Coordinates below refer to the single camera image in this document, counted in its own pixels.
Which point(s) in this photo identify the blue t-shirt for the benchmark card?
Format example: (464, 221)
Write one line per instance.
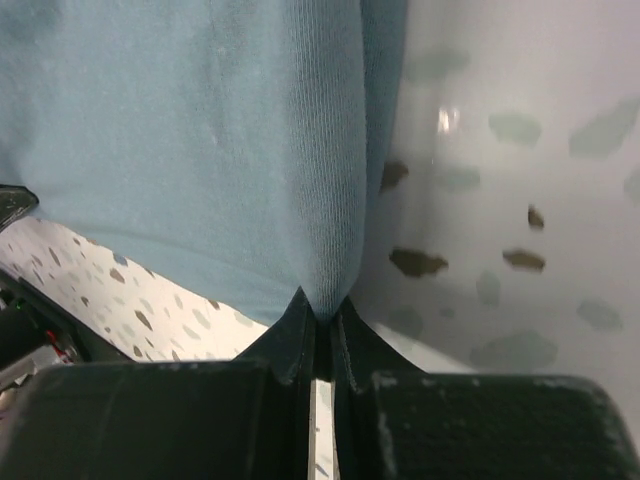
(234, 147)

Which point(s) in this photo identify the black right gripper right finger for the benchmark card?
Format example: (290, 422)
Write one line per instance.
(393, 420)

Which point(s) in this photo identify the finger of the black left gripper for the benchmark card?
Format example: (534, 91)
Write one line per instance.
(15, 202)

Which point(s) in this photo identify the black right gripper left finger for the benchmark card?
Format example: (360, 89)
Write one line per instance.
(244, 418)

